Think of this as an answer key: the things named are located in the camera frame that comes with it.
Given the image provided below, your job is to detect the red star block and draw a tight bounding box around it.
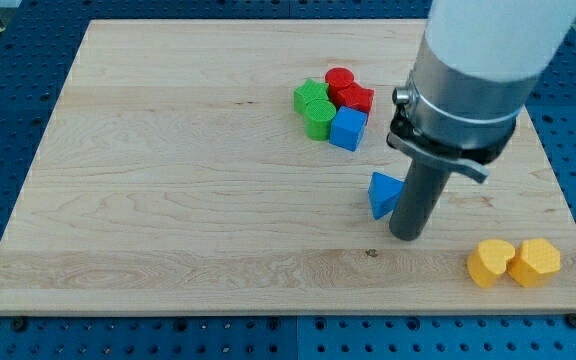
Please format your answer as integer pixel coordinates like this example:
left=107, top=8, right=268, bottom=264
left=336, top=84, right=375, bottom=114

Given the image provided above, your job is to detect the blue cube block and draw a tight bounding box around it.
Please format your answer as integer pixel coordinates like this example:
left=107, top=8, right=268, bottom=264
left=329, top=106, right=368, bottom=152

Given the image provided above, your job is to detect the yellow hexagon block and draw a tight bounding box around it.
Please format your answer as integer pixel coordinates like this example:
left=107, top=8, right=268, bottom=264
left=508, top=238, right=561, bottom=288

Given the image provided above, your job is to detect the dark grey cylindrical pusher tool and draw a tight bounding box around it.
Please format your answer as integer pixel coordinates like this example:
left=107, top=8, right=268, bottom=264
left=389, top=160, right=450, bottom=241

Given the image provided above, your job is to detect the green star block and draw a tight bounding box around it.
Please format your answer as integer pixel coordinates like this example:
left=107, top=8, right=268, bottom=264
left=293, top=78, right=329, bottom=114

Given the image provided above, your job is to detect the green cylinder block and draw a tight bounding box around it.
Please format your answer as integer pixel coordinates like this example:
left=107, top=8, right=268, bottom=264
left=304, top=100, right=337, bottom=141

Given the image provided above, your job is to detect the red cylinder block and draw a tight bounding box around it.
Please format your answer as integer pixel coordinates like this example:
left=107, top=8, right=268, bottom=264
left=324, top=67, right=354, bottom=106

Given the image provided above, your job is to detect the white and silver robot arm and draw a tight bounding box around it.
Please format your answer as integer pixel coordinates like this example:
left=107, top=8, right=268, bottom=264
left=387, top=0, right=576, bottom=183

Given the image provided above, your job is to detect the yellow heart block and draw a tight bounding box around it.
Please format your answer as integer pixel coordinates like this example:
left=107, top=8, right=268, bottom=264
left=466, top=239, right=515, bottom=288

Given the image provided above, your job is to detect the light wooden board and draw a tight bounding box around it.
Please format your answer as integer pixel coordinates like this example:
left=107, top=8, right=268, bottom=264
left=0, top=20, right=576, bottom=317

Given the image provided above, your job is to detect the blue triangle block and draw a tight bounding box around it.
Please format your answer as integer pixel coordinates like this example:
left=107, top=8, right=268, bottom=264
left=368, top=172, right=404, bottom=220

